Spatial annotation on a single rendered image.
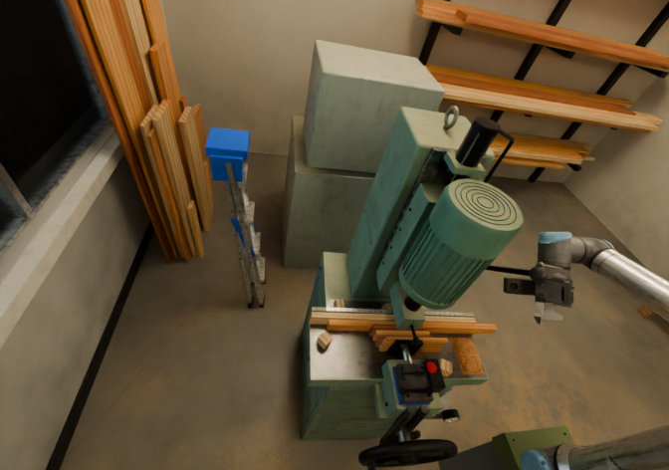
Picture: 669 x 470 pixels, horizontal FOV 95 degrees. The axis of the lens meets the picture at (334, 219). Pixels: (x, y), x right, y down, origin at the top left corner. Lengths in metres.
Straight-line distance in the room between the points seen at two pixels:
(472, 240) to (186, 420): 1.64
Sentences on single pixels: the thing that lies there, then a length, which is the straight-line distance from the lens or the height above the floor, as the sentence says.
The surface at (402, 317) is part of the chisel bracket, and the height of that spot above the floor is 1.06.
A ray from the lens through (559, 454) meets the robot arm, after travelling 1.29.
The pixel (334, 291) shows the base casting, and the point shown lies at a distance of 1.29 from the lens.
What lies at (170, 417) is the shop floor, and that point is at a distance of 1.96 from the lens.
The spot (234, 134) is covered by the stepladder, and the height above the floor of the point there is 1.16.
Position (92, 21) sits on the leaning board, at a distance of 1.63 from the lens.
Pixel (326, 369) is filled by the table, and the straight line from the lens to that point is 1.04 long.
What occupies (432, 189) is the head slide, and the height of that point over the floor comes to 1.42.
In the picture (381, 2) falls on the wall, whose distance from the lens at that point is 2.93.
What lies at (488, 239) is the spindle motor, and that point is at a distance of 0.69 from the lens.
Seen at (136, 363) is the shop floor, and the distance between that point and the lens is 2.10.
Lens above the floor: 1.87
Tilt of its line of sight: 43 degrees down
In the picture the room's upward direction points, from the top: 15 degrees clockwise
